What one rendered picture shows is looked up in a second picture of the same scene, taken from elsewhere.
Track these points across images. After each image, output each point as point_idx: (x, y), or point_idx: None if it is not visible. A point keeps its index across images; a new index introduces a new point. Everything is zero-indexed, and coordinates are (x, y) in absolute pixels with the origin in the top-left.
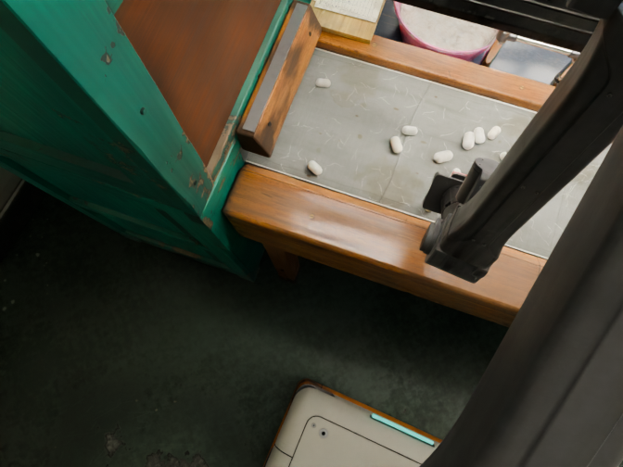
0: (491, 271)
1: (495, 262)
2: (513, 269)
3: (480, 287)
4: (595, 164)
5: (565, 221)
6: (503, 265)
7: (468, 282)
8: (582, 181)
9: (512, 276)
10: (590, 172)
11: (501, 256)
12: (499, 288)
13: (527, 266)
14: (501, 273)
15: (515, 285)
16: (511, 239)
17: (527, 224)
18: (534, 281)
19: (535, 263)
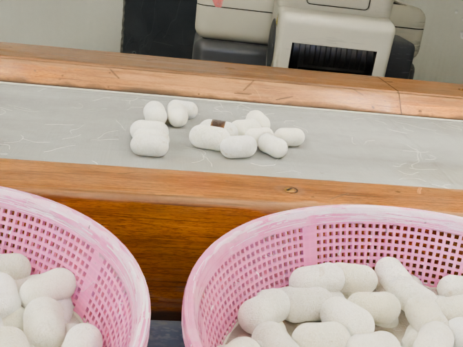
0: (446, 89)
1: (450, 92)
2: (426, 90)
3: (444, 84)
4: (408, 180)
5: (394, 135)
6: (439, 91)
7: (460, 86)
8: (410, 164)
9: (421, 87)
10: (408, 171)
11: (450, 95)
12: (425, 83)
13: (413, 91)
14: (435, 88)
15: (410, 84)
16: (446, 123)
17: (440, 131)
18: (393, 85)
19: (405, 93)
